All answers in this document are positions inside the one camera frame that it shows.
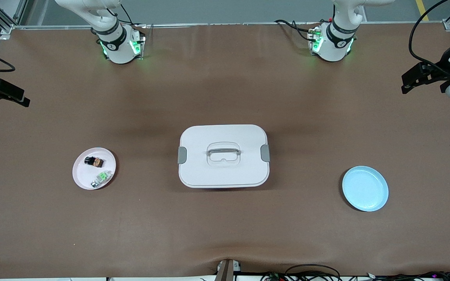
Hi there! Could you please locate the white lidded storage box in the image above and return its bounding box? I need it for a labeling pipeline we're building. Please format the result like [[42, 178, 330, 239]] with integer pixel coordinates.
[[177, 124, 271, 189]]

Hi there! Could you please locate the black left base cable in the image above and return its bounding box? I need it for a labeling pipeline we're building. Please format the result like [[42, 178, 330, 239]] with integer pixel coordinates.
[[274, 19, 316, 42]]

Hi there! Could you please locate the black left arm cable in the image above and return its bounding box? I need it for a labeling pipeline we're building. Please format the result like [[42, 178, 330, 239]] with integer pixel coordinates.
[[408, 0, 450, 76]]

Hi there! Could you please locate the green and silver switch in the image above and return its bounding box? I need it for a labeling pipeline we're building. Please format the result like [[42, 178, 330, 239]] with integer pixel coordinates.
[[91, 170, 113, 188]]

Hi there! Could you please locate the pink round plate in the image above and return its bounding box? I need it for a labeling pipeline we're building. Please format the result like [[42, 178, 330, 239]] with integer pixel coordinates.
[[72, 147, 117, 190]]

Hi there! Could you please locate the aluminium table edge rail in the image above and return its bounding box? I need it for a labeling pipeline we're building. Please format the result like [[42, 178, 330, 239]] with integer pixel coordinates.
[[14, 22, 444, 29]]

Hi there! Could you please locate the black base cable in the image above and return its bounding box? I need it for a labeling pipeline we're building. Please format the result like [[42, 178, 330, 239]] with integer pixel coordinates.
[[274, 19, 316, 42], [108, 3, 147, 43]]

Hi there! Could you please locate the black looped cable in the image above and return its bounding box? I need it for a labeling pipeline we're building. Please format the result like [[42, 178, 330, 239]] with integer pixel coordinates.
[[284, 264, 343, 281]]

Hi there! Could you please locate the black cable bundle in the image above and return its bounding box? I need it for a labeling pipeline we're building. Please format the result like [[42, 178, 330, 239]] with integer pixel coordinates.
[[342, 270, 450, 281]]

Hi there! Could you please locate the small metal bracket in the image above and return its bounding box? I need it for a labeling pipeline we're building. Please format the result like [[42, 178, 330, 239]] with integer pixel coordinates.
[[215, 259, 242, 281]]

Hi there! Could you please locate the black right base cable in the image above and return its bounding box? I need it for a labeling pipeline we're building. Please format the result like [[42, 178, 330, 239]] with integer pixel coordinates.
[[108, 3, 147, 43]]

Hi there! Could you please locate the light blue round plate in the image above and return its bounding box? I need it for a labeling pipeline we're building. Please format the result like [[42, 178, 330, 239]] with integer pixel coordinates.
[[341, 165, 389, 212]]

